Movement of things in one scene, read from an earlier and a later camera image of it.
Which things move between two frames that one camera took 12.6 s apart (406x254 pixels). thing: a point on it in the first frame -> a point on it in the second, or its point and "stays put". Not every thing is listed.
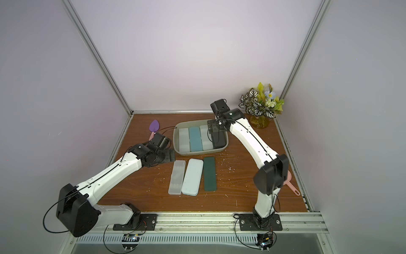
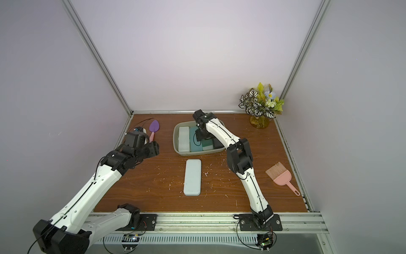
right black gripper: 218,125 -> 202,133
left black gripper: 168,157 -> 154,148
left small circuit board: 130,241 stays put
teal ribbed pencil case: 195,141 stays put
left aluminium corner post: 98,54 stays put
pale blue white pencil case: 193,177 stays put
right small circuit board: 264,240 stays put
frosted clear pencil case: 184,140 stays put
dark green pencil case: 210,174 -> 207,144
